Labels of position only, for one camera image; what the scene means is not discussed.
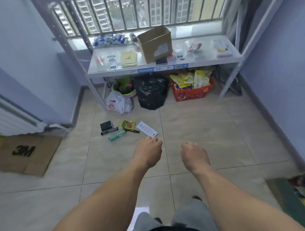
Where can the clear bag with red snacks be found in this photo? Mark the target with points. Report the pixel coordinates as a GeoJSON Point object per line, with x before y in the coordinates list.
{"type": "Point", "coordinates": [195, 48]}

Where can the green box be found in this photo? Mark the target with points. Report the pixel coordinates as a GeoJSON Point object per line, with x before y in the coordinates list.
{"type": "Point", "coordinates": [286, 192]}

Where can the red plastic basket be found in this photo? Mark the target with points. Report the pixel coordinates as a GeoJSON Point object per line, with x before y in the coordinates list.
{"type": "Point", "coordinates": [193, 94]}

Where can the clear packet with yellow item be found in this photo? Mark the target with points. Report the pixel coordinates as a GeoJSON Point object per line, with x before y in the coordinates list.
{"type": "Point", "coordinates": [222, 48]}

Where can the person's grey trousers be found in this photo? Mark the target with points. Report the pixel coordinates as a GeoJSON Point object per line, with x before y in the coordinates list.
{"type": "Point", "coordinates": [190, 214]}

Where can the green tube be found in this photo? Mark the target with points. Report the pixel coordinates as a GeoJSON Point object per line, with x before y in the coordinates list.
{"type": "Point", "coordinates": [117, 135]}

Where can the person's left fingers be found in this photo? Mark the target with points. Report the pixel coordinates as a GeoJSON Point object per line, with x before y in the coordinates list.
{"type": "Point", "coordinates": [153, 140]}

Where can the blue shelf label strip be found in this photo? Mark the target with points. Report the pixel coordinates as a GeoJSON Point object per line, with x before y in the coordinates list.
{"type": "Point", "coordinates": [164, 68]}

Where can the grey metal shelf rack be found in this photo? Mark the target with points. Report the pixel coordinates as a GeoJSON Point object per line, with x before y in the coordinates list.
{"type": "Point", "coordinates": [212, 62]}

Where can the black marker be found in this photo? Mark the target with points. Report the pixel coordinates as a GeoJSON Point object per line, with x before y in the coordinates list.
{"type": "Point", "coordinates": [109, 131]}

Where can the flat brown cardboard sheet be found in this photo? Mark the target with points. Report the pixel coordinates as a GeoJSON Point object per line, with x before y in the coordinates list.
{"type": "Point", "coordinates": [28, 154]}

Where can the white plastic shopping bag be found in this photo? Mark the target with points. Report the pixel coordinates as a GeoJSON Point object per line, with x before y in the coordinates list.
{"type": "Point", "coordinates": [119, 103]}

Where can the white card package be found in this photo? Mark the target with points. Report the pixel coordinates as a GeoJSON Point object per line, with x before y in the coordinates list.
{"type": "Point", "coordinates": [146, 128]}

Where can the white radiator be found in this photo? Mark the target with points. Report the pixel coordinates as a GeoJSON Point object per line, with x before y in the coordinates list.
{"type": "Point", "coordinates": [16, 121]}

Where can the black smartphone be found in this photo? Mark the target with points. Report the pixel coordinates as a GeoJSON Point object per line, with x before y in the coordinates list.
{"type": "Point", "coordinates": [161, 61]}

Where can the black trash bag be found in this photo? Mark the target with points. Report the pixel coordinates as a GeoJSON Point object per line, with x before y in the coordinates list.
{"type": "Point", "coordinates": [151, 91]}

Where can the small black box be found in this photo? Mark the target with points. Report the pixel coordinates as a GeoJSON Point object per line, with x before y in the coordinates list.
{"type": "Point", "coordinates": [106, 125]}

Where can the person's left hand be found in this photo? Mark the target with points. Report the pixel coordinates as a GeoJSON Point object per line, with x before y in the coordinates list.
{"type": "Point", "coordinates": [147, 153]}

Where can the person's right fingers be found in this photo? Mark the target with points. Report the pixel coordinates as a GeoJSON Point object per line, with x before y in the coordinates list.
{"type": "Point", "coordinates": [188, 146]}

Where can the person's right forearm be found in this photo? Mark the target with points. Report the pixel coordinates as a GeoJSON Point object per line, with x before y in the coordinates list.
{"type": "Point", "coordinates": [236, 204]}

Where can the open brown cardboard box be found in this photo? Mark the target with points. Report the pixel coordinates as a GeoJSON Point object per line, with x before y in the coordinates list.
{"type": "Point", "coordinates": [154, 45]}

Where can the pack of silver tools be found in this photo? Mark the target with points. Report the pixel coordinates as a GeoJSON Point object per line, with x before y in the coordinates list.
{"type": "Point", "coordinates": [112, 62]}

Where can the green yellow snack packet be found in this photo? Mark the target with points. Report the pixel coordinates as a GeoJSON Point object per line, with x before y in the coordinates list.
{"type": "Point", "coordinates": [128, 124]}

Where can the person's left forearm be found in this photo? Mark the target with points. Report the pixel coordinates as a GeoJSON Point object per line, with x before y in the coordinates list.
{"type": "Point", "coordinates": [109, 197]}

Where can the person's right hand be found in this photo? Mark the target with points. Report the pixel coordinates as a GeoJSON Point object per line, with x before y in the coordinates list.
{"type": "Point", "coordinates": [195, 158]}

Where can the metal window railing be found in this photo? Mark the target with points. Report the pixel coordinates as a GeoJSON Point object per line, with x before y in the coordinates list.
{"type": "Point", "coordinates": [133, 14]}

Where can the black orange pen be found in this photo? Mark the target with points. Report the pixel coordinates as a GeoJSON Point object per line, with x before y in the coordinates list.
{"type": "Point", "coordinates": [132, 130]}

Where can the pile of blue white packets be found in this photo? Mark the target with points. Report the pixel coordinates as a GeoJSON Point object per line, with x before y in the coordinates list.
{"type": "Point", "coordinates": [109, 40]}

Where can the pile of yellow snack packets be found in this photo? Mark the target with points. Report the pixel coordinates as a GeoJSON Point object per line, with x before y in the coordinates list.
{"type": "Point", "coordinates": [190, 79]}

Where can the small red white packet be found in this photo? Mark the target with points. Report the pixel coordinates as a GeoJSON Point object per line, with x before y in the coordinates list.
{"type": "Point", "coordinates": [100, 61]}

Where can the grey curtain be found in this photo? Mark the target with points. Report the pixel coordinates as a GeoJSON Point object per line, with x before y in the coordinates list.
{"type": "Point", "coordinates": [234, 19]}

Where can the red white plastic packet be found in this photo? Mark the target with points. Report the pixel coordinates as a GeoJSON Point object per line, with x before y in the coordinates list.
{"type": "Point", "coordinates": [134, 40]}

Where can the green plastic basin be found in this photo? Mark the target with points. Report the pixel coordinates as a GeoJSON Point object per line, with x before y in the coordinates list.
{"type": "Point", "coordinates": [124, 88]}

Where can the yellow paper packet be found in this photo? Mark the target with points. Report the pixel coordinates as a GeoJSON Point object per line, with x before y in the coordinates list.
{"type": "Point", "coordinates": [129, 58]}

